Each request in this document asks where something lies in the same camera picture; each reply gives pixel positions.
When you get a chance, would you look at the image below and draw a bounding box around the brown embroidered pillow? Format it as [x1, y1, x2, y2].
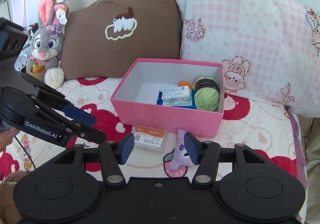
[61, 0, 182, 80]

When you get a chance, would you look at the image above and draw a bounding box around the grey bunny plush toy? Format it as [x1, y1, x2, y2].
[26, 0, 69, 89]

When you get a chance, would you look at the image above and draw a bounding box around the blue snack packet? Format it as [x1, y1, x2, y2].
[156, 90, 196, 109]

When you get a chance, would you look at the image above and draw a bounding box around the clear box orange label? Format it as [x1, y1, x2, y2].
[133, 125, 167, 152]

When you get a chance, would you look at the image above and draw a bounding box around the pink checked pillow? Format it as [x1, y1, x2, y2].
[176, 0, 319, 118]

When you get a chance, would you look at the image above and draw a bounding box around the orange makeup sponge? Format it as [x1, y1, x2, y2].
[178, 81, 194, 90]

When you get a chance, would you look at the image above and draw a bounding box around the white pack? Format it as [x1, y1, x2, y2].
[162, 86, 191, 101]

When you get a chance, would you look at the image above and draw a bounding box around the purple plush toy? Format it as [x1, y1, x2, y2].
[168, 128, 194, 170]

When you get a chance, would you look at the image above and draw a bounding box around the pink cardboard box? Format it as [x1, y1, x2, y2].
[110, 59, 224, 138]

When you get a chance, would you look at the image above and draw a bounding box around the green yarn ball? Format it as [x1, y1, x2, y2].
[194, 76, 220, 112]

